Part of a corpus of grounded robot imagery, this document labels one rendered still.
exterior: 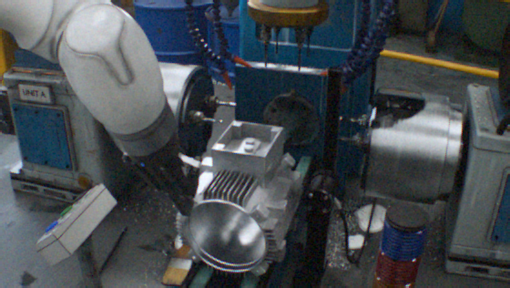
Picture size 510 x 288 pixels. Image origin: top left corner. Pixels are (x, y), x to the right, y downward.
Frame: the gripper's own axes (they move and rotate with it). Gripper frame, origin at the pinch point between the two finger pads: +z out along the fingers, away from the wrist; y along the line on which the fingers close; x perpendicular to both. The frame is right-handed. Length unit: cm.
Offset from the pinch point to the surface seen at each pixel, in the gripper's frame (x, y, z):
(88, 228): 8.6, 15.6, 0.7
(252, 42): -60, 8, 27
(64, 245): 14.1, 16.4, -3.5
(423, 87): -254, -50, 274
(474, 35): -339, -96, 290
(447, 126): -32, -43, 15
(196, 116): -30.5, 12.8, 21.2
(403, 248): 7.8, -36.2, -14.0
